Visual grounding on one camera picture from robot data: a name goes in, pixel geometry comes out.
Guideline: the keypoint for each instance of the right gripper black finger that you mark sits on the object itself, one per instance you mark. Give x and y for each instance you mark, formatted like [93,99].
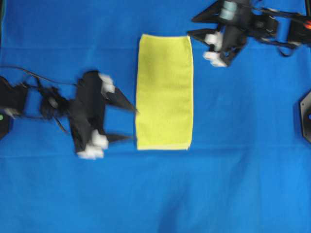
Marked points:
[206,36]
[210,14]

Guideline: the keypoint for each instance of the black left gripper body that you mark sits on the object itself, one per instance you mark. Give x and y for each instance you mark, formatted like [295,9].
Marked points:
[87,109]

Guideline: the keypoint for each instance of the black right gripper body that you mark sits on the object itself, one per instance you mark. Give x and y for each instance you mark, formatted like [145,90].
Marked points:
[235,17]

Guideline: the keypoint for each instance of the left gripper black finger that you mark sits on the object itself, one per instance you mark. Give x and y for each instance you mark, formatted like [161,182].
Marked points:
[114,137]
[118,99]

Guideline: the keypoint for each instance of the yellow-green towel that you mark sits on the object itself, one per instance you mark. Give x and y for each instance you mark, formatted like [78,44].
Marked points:
[164,93]

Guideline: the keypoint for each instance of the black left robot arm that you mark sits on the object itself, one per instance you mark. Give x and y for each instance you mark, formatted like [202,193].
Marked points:
[28,101]

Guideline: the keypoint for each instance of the black right robot arm base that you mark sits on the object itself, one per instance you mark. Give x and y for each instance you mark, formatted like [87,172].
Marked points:
[305,116]

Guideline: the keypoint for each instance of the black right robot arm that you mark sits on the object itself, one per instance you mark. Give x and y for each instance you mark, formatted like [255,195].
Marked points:
[285,30]

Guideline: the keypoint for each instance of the black left robot arm base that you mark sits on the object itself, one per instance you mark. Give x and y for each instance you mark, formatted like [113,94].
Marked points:
[6,125]

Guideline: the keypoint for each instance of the blue table cloth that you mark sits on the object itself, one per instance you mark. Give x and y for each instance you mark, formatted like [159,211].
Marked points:
[248,169]

